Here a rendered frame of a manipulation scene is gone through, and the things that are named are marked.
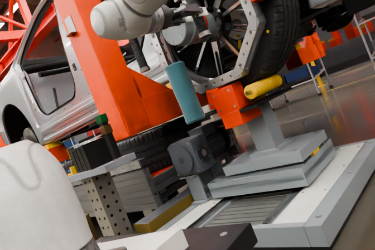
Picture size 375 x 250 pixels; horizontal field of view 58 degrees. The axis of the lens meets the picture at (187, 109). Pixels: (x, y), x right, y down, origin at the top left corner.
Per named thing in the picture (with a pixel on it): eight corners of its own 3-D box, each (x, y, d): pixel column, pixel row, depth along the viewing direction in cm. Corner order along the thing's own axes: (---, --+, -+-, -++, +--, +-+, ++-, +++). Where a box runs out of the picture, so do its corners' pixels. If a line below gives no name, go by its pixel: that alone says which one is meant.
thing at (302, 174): (337, 155, 158) (329, 135, 158) (309, 188, 131) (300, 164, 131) (250, 172, 192) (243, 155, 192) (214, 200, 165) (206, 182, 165)
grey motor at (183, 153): (256, 170, 191) (232, 111, 191) (213, 204, 160) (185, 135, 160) (231, 174, 203) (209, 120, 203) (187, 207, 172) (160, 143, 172)
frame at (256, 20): (283, 60, 130) (229, -73, 130) (275, 62, 125) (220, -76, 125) (185, 101, 166) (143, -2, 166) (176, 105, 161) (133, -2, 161)
